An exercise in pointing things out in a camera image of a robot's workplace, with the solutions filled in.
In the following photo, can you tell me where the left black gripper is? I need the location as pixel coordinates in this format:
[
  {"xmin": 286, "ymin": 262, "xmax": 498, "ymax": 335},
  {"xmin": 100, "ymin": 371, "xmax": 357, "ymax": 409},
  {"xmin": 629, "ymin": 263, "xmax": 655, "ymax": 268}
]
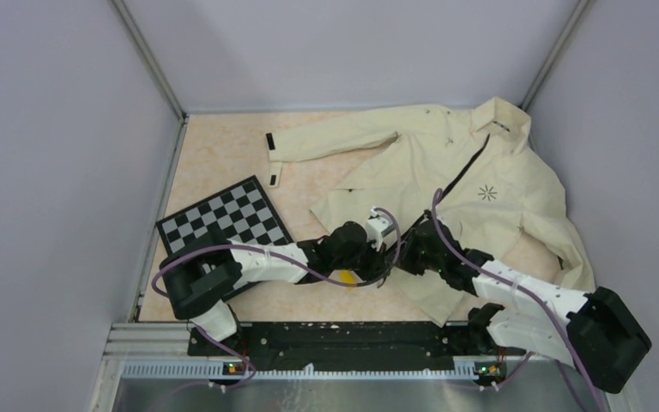
[{"xmin": 332, "ymin": 234, "xmax": 390, "ymax": 284}]

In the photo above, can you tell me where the cream zip-up jacket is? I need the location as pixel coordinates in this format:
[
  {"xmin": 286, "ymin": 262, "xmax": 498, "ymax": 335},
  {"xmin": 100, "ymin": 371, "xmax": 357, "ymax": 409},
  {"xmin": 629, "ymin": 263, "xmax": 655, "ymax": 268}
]
[{"xmin": 265, "ymin": 96, "xmax": 596, "ymax": 328}]

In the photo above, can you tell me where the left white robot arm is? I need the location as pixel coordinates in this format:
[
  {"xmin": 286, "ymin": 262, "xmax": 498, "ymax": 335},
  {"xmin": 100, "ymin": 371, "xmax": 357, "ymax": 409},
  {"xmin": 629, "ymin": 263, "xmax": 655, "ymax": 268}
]
[{"xmin": 155, "ymin": 216, "xmax": 396, "ymax": 355}]

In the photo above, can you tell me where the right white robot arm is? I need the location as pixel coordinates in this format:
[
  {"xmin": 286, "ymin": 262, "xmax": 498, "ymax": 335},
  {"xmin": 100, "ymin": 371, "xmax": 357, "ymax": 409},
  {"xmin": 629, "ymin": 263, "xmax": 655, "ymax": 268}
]
[{"xmin": 398, "ymin": 219, "xmax": 652, "ymax": 394}]

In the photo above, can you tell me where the yellow rectangular block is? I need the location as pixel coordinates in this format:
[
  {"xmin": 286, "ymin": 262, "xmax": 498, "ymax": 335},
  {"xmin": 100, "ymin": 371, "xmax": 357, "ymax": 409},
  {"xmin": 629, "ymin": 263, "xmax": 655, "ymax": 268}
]
[{"xmin": 338, "ymin": 270, "xmax": 358, "ymax": 290}]

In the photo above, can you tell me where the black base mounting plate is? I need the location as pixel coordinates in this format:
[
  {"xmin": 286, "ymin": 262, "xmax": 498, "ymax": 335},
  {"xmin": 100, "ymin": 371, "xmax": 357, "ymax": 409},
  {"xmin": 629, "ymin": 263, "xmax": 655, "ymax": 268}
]
[{"xmin": 187, "ymin": 321, "xmax": 527, "ymax": 373}]

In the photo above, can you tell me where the black white checkerboard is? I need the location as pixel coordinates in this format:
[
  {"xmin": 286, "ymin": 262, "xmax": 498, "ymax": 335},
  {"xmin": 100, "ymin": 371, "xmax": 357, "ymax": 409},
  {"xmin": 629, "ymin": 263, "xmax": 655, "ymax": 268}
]
[{"xmin": 155, "ymin": 175, "xmax": 295, "ymax": 302}]

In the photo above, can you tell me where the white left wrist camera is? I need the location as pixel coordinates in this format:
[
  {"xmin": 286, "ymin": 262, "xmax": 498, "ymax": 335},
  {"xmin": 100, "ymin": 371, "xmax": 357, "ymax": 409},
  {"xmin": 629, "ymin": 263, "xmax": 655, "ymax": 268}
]
[{"xmin": 364, "ymin": 209, "xmax": 395, "ymax": 251}]

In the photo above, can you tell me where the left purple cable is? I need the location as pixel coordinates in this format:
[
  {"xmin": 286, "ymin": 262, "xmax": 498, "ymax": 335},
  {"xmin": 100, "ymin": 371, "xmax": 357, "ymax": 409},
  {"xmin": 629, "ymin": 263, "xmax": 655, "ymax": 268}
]
[{"xmin": 152, "ymin": 207, "xmax": 403, "ymax": 393}]

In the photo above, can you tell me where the grey slotted cable duct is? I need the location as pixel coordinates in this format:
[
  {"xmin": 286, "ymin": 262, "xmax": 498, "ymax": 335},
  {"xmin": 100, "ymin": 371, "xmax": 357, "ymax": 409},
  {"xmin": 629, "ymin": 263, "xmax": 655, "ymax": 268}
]
[{"xmin": 121, "ymin": 360, "xmax": 478, "ymax": 380}]

